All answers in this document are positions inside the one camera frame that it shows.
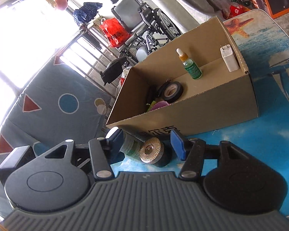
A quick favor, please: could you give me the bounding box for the orange round hanging object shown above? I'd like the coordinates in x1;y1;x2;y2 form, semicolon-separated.
54;0;69;11

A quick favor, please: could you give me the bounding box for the brown cardboard box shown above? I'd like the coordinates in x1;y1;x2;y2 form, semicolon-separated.
105;16;259;140

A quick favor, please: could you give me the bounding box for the pink plastic item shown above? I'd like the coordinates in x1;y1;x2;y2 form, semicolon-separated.
150;100;170;110

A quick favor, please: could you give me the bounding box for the ocean print table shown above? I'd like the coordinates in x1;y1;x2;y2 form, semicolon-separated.
106;9;289;222

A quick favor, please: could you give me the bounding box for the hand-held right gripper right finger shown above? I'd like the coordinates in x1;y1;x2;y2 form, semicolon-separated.
171;129;248;180

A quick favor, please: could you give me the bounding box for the white round object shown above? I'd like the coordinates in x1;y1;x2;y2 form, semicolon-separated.
136;47;147;62

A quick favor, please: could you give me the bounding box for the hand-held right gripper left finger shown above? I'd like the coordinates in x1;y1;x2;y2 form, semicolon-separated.
45;129;125;180

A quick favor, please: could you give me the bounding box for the round gold-lid jar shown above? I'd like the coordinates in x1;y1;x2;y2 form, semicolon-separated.
139;137;172;168

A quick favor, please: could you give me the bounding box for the white charger plug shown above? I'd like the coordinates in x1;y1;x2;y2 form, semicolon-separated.
220;44;239;72

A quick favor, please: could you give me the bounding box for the white green label jar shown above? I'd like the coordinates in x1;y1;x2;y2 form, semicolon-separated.
119;131;147;162

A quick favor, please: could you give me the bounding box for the black tape roll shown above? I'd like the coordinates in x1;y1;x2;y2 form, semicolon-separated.
156;81;184;101

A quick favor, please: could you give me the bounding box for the blue checkered cloth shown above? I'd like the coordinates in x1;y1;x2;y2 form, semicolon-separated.
73;2;103;26

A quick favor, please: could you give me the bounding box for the blue patterned quilt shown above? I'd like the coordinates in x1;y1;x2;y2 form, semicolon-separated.
0;55;111;218

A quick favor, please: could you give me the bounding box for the black wheelchair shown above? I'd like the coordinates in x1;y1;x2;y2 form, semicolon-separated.
100;0;182;86

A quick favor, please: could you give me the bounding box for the green dropper bottle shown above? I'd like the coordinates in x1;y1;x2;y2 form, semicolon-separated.
176;48;203;80

